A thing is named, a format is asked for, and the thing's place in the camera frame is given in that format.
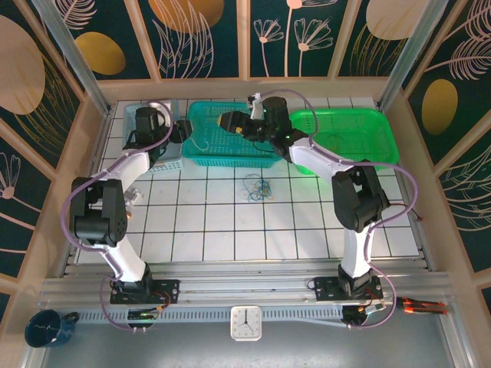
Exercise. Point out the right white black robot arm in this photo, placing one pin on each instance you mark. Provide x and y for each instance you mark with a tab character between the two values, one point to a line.
314	157

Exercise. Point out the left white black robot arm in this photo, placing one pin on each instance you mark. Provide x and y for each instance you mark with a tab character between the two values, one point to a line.
126	168

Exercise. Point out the teal plastic basket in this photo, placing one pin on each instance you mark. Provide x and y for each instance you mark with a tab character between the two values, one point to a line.
230	153

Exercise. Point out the light blue plastic basket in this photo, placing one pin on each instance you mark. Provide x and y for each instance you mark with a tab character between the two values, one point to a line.
169	166

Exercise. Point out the green plastic basket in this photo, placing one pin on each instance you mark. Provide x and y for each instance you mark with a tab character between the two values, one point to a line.
364	130

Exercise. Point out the small circuit board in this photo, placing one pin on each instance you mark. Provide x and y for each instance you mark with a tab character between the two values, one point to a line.
374	308
144	315

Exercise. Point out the white square clock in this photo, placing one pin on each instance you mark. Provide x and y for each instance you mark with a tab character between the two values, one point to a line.
246	322

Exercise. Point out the dark blue mug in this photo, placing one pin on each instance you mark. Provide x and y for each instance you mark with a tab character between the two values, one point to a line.
46	329

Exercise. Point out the orange black pliers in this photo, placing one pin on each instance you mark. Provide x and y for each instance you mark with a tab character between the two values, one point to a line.
422	305

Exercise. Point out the clear white plastic bracket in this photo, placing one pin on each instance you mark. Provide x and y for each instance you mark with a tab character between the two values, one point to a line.
134	195

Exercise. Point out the aluminium frame post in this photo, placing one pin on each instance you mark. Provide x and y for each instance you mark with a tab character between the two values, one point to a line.
406	57
74	65

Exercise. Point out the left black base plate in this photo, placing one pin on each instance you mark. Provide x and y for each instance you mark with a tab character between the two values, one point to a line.
170	288

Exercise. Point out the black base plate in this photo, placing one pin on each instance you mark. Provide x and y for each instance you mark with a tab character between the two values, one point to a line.
324	289
170	288

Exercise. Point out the aluminium mounting rail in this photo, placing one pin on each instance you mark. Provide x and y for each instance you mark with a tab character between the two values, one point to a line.
249	285

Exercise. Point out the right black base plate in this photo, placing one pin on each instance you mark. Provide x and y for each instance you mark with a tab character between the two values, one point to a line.
324	289

